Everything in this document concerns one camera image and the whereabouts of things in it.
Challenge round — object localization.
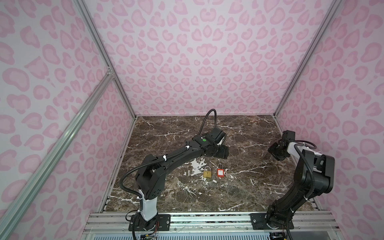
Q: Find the aluminium diagonal frame bar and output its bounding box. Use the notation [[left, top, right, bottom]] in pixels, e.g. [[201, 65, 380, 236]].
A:
[[1, 73, 114, 240]]

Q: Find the aluminium corner frame post right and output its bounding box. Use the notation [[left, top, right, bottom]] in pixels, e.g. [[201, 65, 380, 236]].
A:
[[274, 0, 343, 119]]

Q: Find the aluminium corner frame post left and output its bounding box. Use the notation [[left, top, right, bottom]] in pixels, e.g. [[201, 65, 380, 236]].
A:
[[73, 0, 137, 120]]

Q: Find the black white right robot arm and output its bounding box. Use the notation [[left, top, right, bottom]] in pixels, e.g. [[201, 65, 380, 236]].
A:
[[265, 130, 335, 229]]

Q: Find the aluminium corner frame post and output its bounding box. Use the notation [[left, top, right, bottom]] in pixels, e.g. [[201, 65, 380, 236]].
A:
[[73, 0, 137, 120], [274, 0, 343, 119]]

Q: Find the brass padlock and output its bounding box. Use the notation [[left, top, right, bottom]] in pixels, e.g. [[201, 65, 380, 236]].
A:
[[203, 166, 212, 179]]

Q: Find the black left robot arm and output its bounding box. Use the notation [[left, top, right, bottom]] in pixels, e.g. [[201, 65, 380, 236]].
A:
[[135, 127, 229, 230]]

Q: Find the red safety padlock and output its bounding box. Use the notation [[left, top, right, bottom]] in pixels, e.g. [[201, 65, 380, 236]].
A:
[[217, 163, 226, 178]]

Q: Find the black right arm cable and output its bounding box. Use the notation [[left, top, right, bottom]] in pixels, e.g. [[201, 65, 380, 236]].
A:
[[284, 139, 318, 240]]

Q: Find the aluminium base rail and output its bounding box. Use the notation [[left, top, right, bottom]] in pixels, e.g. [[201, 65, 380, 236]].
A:
[[80, 191, 343, 240]]

